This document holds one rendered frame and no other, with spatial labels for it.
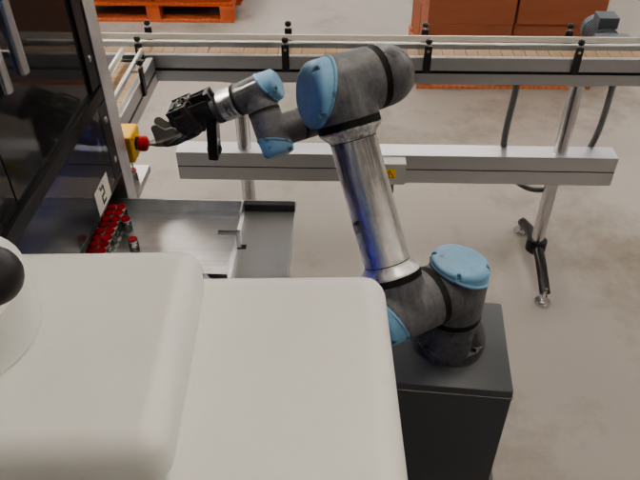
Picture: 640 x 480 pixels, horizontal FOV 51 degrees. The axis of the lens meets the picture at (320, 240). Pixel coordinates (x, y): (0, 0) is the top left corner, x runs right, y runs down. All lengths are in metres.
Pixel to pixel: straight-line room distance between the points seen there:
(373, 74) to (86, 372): 0.90
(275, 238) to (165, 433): 1.22
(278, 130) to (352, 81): 0.41
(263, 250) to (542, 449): 1.21
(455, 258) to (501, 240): 1.72
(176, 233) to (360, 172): 0.56
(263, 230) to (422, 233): 1.50
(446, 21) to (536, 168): 1.63
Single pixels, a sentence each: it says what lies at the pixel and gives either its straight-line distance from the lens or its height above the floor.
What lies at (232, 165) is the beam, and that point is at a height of 0.50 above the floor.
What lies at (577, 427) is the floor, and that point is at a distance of 2.41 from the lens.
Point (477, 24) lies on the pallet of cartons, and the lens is 4.03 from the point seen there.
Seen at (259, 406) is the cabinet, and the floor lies 1.55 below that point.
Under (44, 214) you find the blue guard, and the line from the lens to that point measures 1.26.
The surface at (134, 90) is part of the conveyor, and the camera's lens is 2.11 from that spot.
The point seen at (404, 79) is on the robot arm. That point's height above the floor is 1.32.
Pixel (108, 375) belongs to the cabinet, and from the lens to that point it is 0.37.
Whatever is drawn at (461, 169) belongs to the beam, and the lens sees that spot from 2.51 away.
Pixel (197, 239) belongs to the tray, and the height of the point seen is 0.88.
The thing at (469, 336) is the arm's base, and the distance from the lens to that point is 1.38.
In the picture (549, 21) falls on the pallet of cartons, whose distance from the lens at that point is 4.12.
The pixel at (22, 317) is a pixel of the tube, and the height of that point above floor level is 1.60.
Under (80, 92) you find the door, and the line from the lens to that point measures 1.45.
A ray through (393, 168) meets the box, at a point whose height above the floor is 0.53.
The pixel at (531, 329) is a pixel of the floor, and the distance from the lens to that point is 2.65.
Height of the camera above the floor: 1.86
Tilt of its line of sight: 40 degrees down
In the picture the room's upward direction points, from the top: straight up
